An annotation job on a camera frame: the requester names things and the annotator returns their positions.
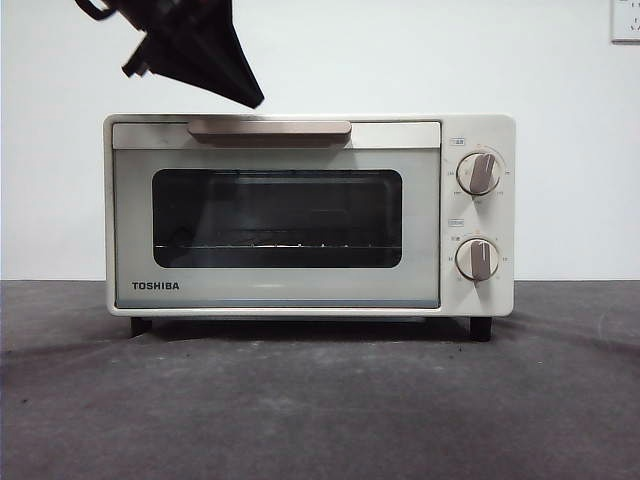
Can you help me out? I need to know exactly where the glass oven door beige handle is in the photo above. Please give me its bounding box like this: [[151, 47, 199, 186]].
[[110, 118, 442, 310]]

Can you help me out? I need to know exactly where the white Toshiba toaster oven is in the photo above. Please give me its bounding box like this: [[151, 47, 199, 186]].
[[102, 112, 517, 343]]

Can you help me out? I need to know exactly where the beige oven temperature knob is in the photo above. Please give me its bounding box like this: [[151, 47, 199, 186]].
[[457, 151, 503, 197]]

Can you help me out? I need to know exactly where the beige oven timer knob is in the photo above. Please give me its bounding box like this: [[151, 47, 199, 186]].
[[454, 236, 501, 282]]

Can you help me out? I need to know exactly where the metal wire oven rack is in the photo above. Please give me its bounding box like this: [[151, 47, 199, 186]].
[[154, 242, 390, 250]]

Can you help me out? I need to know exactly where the white wall socket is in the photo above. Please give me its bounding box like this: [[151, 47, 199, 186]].
[[610, 0, 640, 45]]

